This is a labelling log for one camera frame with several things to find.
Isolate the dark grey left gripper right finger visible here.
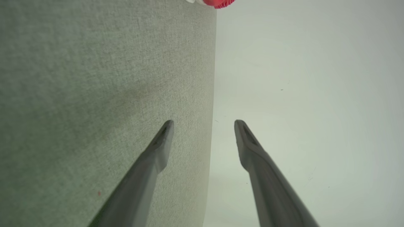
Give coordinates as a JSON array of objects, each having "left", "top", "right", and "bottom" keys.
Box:
[{"left": 234, "top": 120, "right": 319, "bottom": 227}]

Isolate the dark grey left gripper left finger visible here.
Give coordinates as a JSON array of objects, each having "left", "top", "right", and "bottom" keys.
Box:
[{"left": 88, "top": 120, "right": 175, "bottom": 227}]

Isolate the red and white jersey shirt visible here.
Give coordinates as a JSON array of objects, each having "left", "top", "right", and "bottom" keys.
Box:
[{"left": 186, "top": 0, "right": 236, "bottom": 9}]

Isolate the grey fabric sofa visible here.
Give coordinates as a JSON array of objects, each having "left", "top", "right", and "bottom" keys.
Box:
[{"left": 0, "top": 0, "right": 217, "bottom": 227}]

